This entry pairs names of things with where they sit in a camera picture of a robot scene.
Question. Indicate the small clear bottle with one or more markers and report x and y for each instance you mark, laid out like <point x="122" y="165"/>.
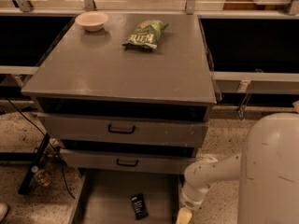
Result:
<point x="41" y="176"/>

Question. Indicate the middle grey drawer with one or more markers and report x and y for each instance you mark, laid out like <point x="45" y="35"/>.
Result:
<point x="126" y="162"/>

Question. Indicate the grey drawer cabinet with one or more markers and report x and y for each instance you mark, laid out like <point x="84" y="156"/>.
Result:
<point x="93" y="74"/>

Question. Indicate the white paper bowl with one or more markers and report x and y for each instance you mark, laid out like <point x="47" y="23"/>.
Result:
<point x="92" y="21"/>

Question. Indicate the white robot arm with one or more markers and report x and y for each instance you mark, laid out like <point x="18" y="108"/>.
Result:
<point x="267" y="170"/>

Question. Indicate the open bottom grey drawer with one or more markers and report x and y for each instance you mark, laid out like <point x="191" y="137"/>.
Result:
<point x="104" y="197"/>

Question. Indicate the dark blue rxbar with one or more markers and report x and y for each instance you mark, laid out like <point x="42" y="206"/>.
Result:
<point x="139" y="206"/>

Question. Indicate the black metal leg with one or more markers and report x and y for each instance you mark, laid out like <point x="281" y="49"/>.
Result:
<point x="25" y="184"/>

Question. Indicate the top grey drawer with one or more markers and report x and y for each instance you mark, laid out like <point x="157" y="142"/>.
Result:
<point x="156" y="132"/>

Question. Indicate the green kettle chips bag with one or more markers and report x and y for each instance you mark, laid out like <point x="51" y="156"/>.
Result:
<point x="146" y="35"/>

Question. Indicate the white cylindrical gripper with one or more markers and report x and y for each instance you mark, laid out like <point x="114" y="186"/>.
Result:
<point x="189" y="200"/>

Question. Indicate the white shoe tip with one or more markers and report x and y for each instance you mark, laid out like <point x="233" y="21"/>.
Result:
<point x="3" y="210"/>

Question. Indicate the metal bracket under shelf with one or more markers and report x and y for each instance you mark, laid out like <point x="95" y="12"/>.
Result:
<point x="242" y="106"/>

